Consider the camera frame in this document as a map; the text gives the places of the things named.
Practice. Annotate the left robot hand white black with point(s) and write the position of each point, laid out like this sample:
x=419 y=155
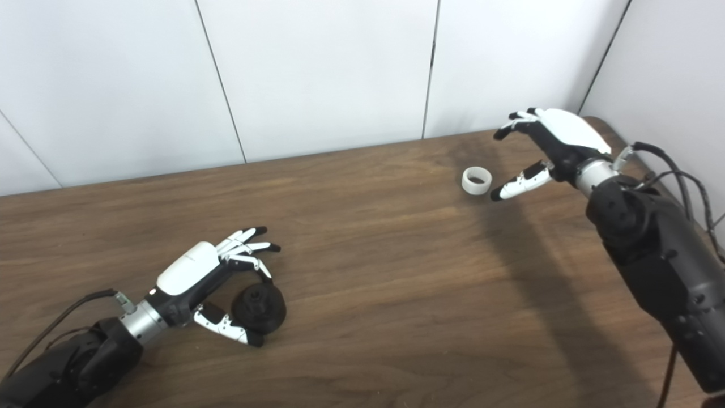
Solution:
x=187 y=272

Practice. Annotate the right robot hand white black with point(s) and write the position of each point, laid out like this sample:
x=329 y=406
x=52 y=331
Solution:
x=566 y=133

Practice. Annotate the round black plastic part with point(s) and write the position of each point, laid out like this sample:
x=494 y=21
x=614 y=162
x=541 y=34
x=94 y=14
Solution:
x=266 y=311

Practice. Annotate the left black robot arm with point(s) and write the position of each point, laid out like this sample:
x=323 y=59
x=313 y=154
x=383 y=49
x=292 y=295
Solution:
x=62 y=368

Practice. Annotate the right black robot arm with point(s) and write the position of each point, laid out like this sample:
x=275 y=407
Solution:
x=651 y=243

